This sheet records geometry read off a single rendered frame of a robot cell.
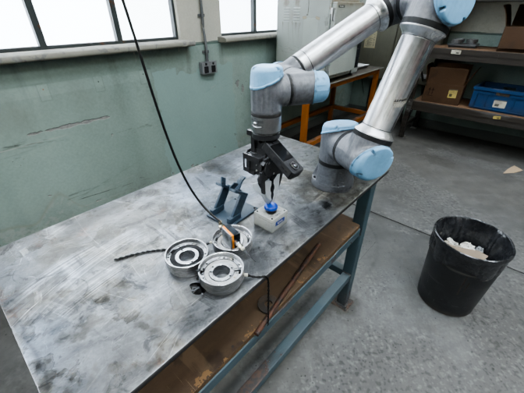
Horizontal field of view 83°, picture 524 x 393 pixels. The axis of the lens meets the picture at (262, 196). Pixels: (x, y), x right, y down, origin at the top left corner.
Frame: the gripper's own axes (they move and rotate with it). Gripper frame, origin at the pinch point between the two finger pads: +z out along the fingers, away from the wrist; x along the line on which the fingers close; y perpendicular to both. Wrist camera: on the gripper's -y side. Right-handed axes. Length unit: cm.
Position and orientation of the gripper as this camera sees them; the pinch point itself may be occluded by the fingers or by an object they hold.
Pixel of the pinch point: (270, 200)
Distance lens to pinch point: 84.4
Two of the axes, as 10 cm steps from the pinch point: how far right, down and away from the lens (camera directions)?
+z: 0.0, 8.4, 5.4
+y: -7.5, -3.6, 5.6
